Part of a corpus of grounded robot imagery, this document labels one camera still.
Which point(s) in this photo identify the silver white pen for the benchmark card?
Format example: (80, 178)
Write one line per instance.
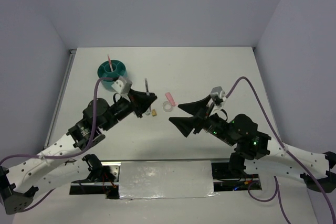
(148, 112)

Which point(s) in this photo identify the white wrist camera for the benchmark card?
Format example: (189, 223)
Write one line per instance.
(122, 85)
(218, 94)

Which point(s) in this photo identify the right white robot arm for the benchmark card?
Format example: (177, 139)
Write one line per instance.
(255, 151)

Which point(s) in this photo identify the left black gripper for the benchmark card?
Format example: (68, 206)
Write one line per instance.
(139, 102)

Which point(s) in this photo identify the teal round divided organizer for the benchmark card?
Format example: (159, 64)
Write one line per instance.
(118, 69)

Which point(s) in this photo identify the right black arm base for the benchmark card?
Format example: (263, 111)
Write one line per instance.
(225, 180)

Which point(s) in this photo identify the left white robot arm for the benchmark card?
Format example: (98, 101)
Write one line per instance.
(68, 160)

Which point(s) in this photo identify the clear tape roll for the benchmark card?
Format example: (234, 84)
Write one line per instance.
(167, 107)

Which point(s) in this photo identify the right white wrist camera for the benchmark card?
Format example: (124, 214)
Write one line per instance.
(218, 94)

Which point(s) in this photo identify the pink pen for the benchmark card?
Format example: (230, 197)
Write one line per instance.
(110, 63)

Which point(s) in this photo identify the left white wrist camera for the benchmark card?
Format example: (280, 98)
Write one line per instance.
(122, 85)

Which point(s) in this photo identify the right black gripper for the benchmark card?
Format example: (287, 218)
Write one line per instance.
(185, 124)

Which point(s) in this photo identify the silver foil sheet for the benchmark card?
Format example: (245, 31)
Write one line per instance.
(163, 180)

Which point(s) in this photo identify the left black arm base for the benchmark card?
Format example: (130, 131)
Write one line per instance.
(107, 185)

